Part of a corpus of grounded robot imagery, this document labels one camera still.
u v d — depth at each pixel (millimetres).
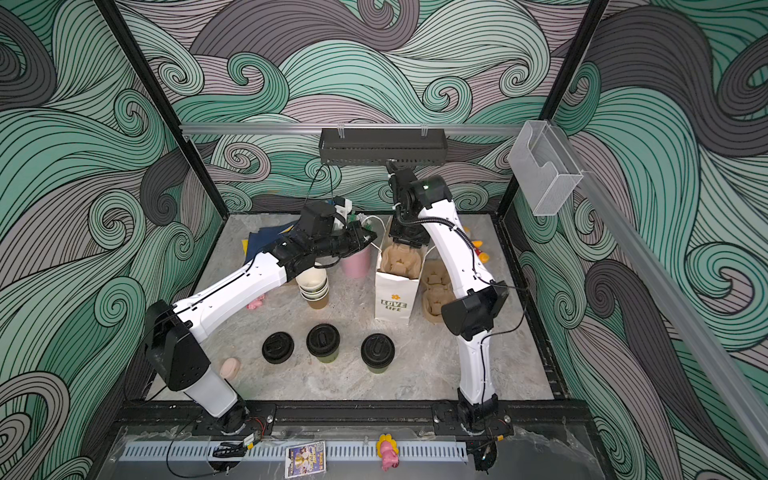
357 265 974
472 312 487
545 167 784
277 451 697
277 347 837
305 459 669
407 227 677
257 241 1051
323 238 611
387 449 672
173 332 419
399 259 796
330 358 791
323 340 747
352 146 951
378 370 796
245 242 1025
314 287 800
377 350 731
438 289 906
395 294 778
